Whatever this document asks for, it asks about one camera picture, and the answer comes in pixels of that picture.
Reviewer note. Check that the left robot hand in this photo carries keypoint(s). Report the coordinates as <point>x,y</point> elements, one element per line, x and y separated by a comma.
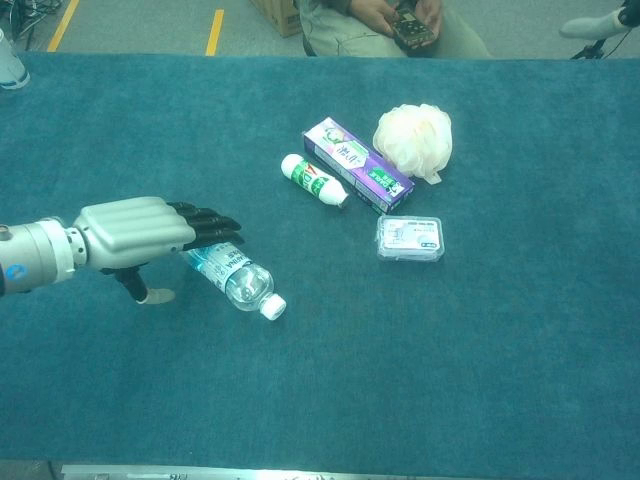
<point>130,230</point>

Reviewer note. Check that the clear plastic water bottle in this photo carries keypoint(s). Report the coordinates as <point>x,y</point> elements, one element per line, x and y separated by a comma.
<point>245,286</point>

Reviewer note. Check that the white green drink bottle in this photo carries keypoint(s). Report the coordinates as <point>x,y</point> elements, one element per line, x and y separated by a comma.
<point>310,177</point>

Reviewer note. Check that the cream mesh bath loofah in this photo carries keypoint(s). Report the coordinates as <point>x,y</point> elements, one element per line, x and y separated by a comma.
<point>415,135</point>

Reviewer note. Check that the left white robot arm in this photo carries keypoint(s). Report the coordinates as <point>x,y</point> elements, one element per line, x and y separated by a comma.
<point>35,255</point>

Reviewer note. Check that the white cylinder blue band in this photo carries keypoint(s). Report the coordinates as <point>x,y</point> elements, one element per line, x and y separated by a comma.
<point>11,62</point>

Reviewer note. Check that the yellow floor tape strip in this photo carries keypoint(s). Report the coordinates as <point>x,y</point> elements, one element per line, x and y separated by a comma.
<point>215,32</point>
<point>62,25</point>

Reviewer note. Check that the purple toothpaste box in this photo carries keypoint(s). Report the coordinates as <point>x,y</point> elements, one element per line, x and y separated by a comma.
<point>350,167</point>

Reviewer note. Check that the teal table cloth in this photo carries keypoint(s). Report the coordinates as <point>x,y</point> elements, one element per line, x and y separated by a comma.
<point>350,350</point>

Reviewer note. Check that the metal table edge bar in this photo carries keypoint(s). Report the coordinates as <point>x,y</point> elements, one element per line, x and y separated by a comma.
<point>200,472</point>

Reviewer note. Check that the cardboard box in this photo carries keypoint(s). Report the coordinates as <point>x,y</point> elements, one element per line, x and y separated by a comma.
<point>280,15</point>

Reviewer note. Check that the clear box purple label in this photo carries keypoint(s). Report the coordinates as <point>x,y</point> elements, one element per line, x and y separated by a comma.
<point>410,237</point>

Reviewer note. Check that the seated person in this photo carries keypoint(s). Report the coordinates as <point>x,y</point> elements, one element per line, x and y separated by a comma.
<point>345,30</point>

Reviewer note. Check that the black handheld device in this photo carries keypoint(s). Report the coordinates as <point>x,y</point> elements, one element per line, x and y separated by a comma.
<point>411,30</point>

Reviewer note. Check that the black tripod stand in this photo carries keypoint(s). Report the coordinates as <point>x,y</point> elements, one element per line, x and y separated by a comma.
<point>597,47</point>

